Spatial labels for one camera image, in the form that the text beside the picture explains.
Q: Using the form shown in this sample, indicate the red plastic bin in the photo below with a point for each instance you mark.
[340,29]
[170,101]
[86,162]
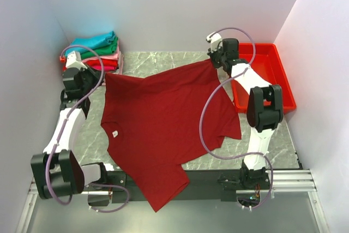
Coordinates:
[268,65]

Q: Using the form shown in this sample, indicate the red folded t-shirt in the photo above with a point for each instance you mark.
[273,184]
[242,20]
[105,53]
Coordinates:
[94,61]

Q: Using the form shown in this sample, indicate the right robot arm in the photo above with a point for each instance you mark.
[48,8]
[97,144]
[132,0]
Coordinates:
[264,110]

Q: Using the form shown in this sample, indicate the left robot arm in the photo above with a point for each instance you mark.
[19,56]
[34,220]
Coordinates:
[57,170]

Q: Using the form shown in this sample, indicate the pink bottom folded t-shirt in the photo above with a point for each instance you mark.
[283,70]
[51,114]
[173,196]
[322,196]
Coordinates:
[119,70]

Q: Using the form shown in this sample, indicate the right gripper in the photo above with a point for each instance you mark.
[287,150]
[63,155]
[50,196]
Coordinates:
[211,54]

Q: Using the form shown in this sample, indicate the aluminium rail frame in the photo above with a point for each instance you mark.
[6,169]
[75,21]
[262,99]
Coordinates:
[280,180]

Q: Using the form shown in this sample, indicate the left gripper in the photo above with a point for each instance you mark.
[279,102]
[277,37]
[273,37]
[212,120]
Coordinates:
[96,74]

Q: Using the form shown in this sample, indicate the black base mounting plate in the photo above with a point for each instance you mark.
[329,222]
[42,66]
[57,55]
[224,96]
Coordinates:
[204,185]

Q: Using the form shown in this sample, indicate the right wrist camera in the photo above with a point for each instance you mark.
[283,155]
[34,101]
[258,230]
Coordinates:
[214,40]

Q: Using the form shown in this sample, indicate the turquoise folded t-shirt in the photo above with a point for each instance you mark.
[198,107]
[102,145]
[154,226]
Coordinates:
[98,41]

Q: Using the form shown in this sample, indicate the light pink folded t-shirt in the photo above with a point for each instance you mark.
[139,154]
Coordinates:
[114,56]

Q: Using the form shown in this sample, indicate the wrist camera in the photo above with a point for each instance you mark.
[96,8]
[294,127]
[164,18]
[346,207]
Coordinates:
[72,60]
[214,40]

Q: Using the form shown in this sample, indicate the green folded t-shirt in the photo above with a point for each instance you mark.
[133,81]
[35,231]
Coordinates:
[102,51]

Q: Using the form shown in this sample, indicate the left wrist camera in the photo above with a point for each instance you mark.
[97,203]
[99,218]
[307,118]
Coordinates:
[72,60]

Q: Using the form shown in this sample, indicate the dark red t-shirt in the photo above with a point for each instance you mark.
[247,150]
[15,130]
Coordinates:
[158,123]

